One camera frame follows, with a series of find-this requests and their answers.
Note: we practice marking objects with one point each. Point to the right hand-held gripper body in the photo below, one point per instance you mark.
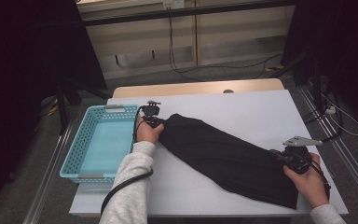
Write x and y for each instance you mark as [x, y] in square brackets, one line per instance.
[298, 158]

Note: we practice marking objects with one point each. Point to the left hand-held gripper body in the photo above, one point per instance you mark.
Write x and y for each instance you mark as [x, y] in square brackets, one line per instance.
[151, 112]

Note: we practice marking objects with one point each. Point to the black shorts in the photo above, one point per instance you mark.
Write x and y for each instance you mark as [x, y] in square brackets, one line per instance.
[227, 158]

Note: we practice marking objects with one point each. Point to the light blue plastic basket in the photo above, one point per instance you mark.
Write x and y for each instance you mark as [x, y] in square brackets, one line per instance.
[105, 146]

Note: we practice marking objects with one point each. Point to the person's left hand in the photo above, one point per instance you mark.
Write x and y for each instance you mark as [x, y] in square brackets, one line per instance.
[146, 132]

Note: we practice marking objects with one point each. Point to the person's right hand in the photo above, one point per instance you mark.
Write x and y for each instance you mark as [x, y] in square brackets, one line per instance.
[313, 186]

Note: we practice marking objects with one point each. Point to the wooden table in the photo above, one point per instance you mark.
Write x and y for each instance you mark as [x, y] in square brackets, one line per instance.
[183, 87]

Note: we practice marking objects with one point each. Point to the white plug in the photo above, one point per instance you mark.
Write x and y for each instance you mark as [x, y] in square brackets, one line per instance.
[330, 110]

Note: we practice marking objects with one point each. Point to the black tripod stand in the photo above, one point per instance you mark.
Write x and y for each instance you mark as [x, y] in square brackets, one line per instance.
[62, 109]

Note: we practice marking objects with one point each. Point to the black horizontal bar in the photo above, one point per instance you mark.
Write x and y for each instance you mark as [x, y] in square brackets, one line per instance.
[183, 12]

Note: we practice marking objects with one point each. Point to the beige wooden cabinet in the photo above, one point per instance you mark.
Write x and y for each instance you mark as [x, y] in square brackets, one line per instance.
[236, 40]

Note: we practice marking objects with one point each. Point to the narrow black curtain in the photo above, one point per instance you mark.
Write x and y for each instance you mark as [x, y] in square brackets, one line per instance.
[348, 46]

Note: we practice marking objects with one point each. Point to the wide black curtain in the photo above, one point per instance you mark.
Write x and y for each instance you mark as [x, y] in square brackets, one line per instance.
[18, 77]

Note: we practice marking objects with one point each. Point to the metal floor rail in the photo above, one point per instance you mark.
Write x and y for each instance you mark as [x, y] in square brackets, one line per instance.
[354, 168]
[48, 174]

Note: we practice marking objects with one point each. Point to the black camera stand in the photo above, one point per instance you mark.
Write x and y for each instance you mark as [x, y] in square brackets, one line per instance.
[316, 81]

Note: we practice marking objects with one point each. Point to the white wall socket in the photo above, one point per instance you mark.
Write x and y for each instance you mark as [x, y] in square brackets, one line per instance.
[173, 3]

